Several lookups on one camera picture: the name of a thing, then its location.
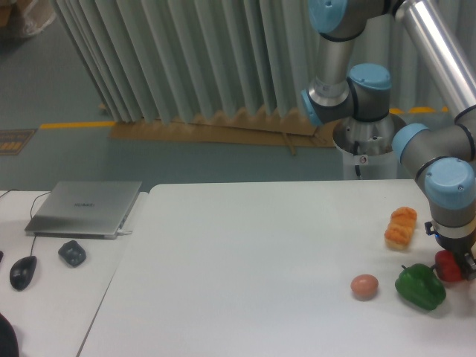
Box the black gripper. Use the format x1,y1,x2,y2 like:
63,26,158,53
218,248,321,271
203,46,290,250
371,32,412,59
425,220,476,280

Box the red bell pepper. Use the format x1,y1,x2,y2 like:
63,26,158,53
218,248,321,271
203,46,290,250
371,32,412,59
431,250,463,283

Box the black computer mouse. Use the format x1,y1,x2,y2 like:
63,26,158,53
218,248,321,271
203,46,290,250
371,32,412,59
10,255,37,291

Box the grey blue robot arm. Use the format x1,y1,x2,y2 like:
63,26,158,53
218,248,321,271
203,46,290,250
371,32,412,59
301,1,475,280

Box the dark sleeved forearm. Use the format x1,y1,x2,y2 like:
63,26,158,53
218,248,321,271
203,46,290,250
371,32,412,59
0,315,19,357

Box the green bell pepper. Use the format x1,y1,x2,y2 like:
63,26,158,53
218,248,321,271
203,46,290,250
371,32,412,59
394,263,446,311

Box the orange bread loaf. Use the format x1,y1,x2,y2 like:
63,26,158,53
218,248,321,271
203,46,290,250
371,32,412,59
385,207,417,251

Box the brown egg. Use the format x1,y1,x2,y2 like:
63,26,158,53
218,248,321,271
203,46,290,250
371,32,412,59
350,274,379,299

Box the flat brown cardboard sheet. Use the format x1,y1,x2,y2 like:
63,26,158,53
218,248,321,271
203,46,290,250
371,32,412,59
109,107,337,155

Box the white laptop plug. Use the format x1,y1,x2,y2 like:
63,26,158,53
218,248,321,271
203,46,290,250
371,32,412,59
117,229,132,237

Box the pale green curtain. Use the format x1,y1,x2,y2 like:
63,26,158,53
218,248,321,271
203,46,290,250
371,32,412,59
48,0,476,125

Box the silver closed laptop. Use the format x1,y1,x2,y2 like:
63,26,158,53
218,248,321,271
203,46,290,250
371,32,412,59
25,181,141,239

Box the dark grey small gadget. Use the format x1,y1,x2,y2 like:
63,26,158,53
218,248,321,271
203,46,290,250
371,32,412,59
58,240,87,268

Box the cardboard box stack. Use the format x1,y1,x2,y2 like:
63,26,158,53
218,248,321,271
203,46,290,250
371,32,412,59
1,0,56,40

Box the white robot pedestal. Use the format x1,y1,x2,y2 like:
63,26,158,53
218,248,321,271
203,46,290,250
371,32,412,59
332,114,405,180

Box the black mouse cable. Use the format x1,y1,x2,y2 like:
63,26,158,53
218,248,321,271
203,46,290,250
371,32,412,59
0,188,51,257

